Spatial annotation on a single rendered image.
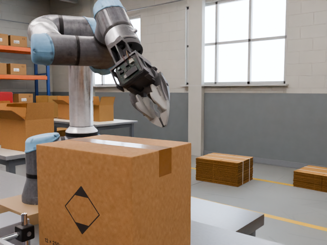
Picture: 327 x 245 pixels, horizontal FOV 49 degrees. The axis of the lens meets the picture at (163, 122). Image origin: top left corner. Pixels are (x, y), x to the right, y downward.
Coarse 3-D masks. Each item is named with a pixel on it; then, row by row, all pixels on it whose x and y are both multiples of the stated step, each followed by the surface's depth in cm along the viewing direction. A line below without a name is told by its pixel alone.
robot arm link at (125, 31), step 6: (126, 24) 81; (114, 30) 80; (120, 30) 79; (126, 30) 80; (132, 30) 82; (108, 36) 80; (114, 36) 79; (126, 36) 79; (132, 36) 80; (108, 42) 80; (108, 48) 81
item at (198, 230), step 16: (0, 176) 175; (16, 176) 175; (0, 192) 148; (16, 192) 148; (192, 224) 113; (32, 240) 101; (192, 240) 101; (208, 240) 101; (224, 240) 101; (240, 240) 101; (256, 240) 101
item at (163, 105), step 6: (156, 90) 74; (156, 96) 72; (162, 96) 74; (156, 102) 71; (162, 102) 73; (168, 102) 74; (162, 108) 72; (168, 108) 74; (162, 114) 73; (168, 114) 73; (162, 120) 73
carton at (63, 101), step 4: (60, 96) 591; (64, 96) 596; (68, 96) 601; (56, 100) 570; (60, 100) 560; (64, 100) 596; (68, 100) 601; (60, 104) 581; (64, 104) 572; (68, 104) 564; (60, 108) 581; (64, 108) 574; (68, 108) 566; (60, 112) 582; (64, 112) 574; (68, 112) 567; (60, 116) 583; (64, 116) 575; (68, 116) 567
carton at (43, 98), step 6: (36, 96) 624; (42, 96) 633; (48, 96) 601; (54, 96) 611; (36, 102) 624; (42, 102) 633; (48, 102) 603; (54, 102) 613; (54, 108) 614; (54, 114) 614
